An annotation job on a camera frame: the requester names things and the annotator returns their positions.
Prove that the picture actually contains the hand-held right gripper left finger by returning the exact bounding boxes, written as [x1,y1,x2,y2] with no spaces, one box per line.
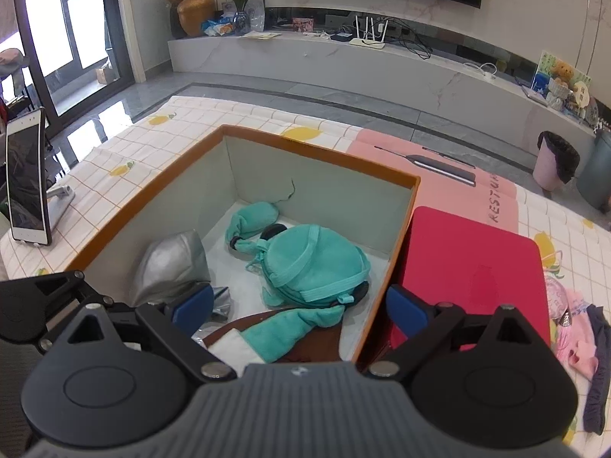
[68,282,238,381]

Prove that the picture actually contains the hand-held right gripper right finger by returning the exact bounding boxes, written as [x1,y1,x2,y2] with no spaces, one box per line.
[369,284,551,379]

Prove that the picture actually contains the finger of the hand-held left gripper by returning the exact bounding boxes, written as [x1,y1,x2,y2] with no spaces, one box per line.
[29,270,115,352]

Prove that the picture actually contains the silver pillow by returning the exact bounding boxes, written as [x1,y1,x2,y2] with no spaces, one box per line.
[131,229,233,326]

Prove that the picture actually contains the white cloth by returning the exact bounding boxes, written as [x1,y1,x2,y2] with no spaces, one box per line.
[207,331,266,369]

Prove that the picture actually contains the brown round cushion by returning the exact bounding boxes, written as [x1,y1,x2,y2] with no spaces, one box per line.
[200,314,345,364]

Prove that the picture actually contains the teal plush toy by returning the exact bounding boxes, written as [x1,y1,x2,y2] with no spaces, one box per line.
[225,202,372,364]

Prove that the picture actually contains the orange-rimmed white cardboard box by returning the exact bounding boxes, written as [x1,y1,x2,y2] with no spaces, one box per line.
[64,124,422,364]

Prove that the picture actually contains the red box lid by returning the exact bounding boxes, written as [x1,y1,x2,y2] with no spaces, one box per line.
[357,206,553,374]

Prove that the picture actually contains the grey tablet stand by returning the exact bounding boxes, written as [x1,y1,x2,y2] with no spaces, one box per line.
[45,140,76,231]

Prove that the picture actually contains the pink printed board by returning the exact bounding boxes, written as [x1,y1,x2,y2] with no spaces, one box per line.
[346,128,519,237]

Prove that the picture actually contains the white tablet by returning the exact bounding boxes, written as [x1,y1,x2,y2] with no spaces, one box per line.
[5,107,53,248]

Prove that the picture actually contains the pink translucent pouch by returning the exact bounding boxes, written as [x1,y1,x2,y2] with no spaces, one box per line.
[544,274,570,326]

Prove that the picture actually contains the checked lemon-print tablecloth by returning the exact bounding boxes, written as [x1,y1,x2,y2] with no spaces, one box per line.
[0,95,611,445]

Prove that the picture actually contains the pink garment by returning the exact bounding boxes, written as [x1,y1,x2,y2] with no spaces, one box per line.
[549,289,603,383]

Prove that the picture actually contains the dark grey cloth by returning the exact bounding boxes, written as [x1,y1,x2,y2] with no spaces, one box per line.
[583,304,611,436]

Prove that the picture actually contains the pink bin with black bag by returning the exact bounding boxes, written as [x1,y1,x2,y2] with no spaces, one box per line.
[532,131,581,192]

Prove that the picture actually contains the grey chair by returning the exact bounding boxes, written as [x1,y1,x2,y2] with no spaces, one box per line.
[0,48,32,121]

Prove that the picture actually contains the grey trash bin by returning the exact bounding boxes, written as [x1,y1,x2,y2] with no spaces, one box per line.
[576,129,611,211]

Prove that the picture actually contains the white marble television counter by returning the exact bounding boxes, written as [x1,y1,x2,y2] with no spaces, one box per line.
[167,5,611,145]

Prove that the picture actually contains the white router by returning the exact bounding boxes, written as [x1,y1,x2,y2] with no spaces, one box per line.
[349,15,387,50]

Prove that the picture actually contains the blue snack bags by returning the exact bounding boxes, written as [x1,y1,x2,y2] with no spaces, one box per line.
[200,18,236,37]

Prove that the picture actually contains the green picture card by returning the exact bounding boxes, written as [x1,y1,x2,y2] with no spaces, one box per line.
[531,50,593,106]

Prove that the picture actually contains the brown teddy bear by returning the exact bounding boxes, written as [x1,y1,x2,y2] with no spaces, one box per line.
[552,60,574,88]

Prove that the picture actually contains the golden vase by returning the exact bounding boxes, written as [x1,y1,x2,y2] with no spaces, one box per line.
[176,0,217,38]

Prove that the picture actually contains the clear plastic bag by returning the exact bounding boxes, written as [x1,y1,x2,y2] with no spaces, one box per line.
[246,0,267,32]

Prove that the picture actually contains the black cables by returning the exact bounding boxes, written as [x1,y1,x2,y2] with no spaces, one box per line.
[381,16,433,61]

